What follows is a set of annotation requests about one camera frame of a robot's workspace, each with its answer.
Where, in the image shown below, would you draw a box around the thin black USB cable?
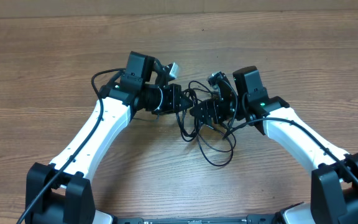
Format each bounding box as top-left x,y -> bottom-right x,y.
186,80 -> 237,167

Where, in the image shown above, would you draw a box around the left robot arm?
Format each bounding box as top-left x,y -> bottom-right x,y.
18,52 -> 193,224

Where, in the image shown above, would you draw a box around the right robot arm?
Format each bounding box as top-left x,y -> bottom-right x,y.
190,66 -> 358,223

